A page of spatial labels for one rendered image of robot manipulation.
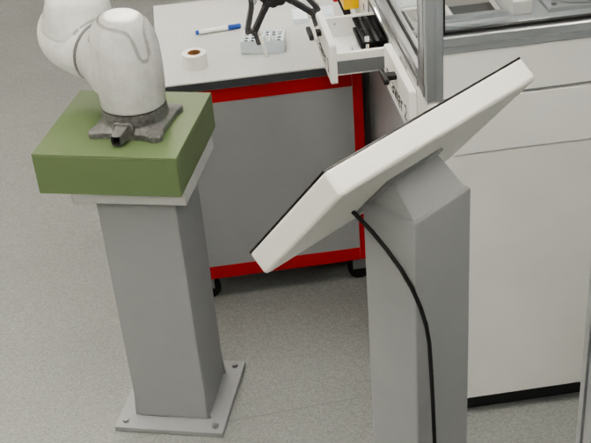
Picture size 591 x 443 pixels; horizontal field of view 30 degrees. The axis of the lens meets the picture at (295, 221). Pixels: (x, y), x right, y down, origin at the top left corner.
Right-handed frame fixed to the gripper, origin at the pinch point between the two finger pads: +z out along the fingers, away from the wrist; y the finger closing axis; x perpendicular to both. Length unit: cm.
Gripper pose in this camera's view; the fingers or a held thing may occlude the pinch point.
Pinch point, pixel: (289, 43)
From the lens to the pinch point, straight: 290.7
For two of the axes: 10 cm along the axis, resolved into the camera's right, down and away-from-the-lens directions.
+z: 2.8, 8.0, 5.4
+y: 9.5, -3.0, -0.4
